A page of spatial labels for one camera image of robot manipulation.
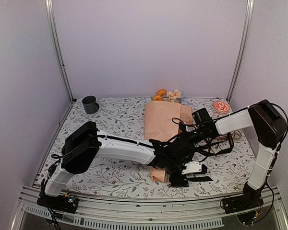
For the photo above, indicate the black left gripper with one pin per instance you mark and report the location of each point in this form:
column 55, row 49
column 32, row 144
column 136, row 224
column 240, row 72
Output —
column 178, row 181

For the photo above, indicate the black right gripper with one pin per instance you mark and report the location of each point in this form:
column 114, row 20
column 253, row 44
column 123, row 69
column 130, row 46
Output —
column 187, row 138

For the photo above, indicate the black printed ribbon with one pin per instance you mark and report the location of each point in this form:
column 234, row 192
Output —
column 209, row 147

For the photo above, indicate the peach wrapping paper sheet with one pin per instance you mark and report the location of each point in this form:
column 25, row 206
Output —
column 158, row 119

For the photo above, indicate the orange fake flower stem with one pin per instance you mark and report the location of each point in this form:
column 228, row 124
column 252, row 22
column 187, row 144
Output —
column 173, row 96

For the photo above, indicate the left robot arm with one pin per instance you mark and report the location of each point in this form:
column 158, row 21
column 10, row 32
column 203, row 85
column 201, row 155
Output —
column 88, row 142

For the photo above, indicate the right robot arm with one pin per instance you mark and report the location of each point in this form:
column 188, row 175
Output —
column 264, row 127

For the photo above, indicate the red patterned small dish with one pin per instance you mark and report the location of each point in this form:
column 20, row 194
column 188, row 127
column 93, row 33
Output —
column 221, row 107

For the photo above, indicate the tan ribbon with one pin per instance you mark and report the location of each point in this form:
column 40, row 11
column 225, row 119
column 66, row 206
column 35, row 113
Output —
column 232, row 136

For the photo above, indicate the dark grey mug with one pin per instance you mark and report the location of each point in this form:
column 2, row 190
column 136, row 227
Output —
column 90, row 104

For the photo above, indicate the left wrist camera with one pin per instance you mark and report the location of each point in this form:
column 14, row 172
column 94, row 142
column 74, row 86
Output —
column 194, row 167

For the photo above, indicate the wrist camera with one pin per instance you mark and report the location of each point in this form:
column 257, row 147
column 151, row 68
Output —
column 194, row 167
column 183, row 127

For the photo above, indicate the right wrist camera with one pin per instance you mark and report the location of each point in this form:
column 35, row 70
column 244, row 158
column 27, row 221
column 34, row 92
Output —
column 183, row 127

